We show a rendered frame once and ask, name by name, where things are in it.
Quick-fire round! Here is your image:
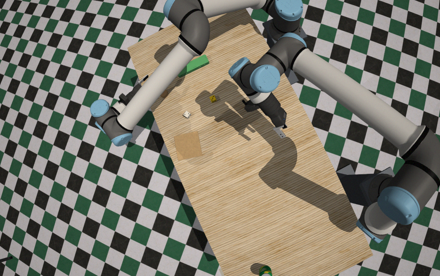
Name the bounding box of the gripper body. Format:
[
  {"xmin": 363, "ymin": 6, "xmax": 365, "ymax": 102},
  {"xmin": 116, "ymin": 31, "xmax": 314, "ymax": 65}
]
[
  {"xmin": 119, "ymin": 85, "xmax": 141, "ymax": 105},
  {"xmin": 259, "ymin": 94, "xmax": 288, "ymax": 128}
]

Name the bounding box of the tan mat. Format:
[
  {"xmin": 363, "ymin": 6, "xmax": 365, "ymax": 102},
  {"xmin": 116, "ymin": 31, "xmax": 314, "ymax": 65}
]
[{"xmin": 173, "ymin": 131, "xmax": 203, "ymax": 161}]

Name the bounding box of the green box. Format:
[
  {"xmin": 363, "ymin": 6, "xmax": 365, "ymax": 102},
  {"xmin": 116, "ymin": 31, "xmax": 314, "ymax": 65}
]
[{"xmin": 178, "ymin": 54, "xmax": 210, "ymax": 77}]

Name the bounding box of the wooden table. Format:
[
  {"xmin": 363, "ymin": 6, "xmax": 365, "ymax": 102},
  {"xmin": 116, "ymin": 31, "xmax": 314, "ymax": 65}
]
[{"xmin": 127, "ymin": 8, "xmax": 373, "ymax": 276}]

